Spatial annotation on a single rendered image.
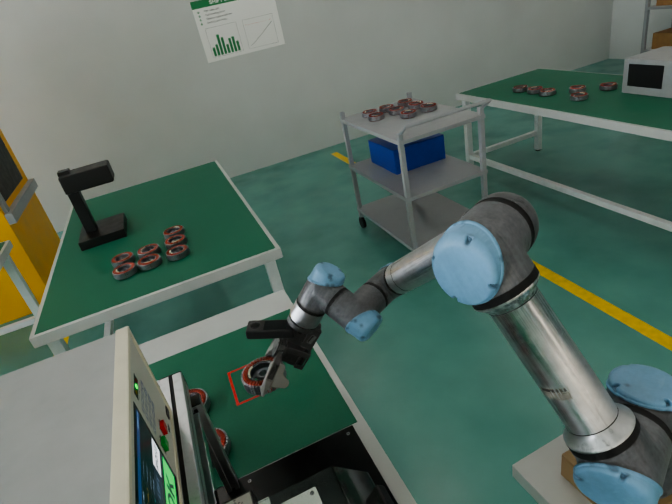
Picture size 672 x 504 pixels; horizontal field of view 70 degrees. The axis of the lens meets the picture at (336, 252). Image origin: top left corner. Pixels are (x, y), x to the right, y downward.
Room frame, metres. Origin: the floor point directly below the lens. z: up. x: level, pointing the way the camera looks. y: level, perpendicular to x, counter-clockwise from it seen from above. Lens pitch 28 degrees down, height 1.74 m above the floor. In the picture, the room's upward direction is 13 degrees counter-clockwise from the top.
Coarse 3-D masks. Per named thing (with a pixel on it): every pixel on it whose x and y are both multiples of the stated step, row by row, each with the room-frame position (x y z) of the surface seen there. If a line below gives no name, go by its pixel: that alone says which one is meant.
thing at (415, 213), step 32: (384, 128) 3.01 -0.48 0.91; (416, 128) 2.85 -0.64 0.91; (448, 128) 2.76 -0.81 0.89; (480, 128) 2.83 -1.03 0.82; (352, 160) 3.51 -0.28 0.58; (384, 160) 3.25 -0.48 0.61; (416, 160) 3.14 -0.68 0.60; (448, 160) 3.15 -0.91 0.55; (480, 160) 2.85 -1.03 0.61; (416, 192) 2.73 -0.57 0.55; (384, 224) 3.12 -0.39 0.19; (416, 224) 3.00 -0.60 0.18; (448, 224) 2.90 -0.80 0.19
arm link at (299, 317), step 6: (294, 306) 0.93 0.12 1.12; (294, 312) 0.92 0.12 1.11; (300, 312) 0.90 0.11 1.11; (294, 318) 0.91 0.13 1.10; (300, 318) 0.90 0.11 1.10; (306, 318) 0.90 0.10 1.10; (312, 318) 0.90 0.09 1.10; (318, 318) 0.90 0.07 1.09; (300, 324) 0.90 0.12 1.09; (306, 324) 0.90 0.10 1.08; (312, 324) 0.90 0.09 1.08; (318, 324) 0.92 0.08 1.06
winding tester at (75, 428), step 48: (0, 384) 0.60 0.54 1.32; (48, 384) 0.57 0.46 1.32; (96, 384) 0.55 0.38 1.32; (144, 384) 0.61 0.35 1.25; (0, 432) 0.49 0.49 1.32; (48, 432) 0.47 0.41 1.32; (96, 432) 0.45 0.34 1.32; (0, 480) 0.41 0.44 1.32; (48, 480) 0.39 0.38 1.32; (96, 480) 0.38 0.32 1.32
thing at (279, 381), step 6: (270, 366) 0.89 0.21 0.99; (282, 366) 0.90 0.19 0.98; (276, 372) 0.89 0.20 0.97; (282, 372) 0.89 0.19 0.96; (264, 378) 0.89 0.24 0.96; (276, 378) 0.88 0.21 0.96; (282, 378) 0.88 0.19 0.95; (264, 384) 0.87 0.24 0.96; (270, 384) 0.87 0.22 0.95; (276, 384) 0.88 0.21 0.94; (282, 384) 0.88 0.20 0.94; (288, 384) 0.88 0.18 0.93; (264, 390) 0.87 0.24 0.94
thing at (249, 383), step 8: (264, 360) 0.98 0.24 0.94; (272, 360) 0.97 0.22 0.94; (248, 368) 0.96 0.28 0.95; (256, 368) 0.96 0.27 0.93; (264, 368) 0.95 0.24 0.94; (248, 376) 0.93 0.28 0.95; (256, 376) 0.95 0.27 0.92; (264, 376) 0.92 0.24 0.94; (248, 384) 0.90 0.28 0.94; (256, 384) 0.89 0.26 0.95; (248, 392) 0.90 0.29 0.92; (256, 392) 0.89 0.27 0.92
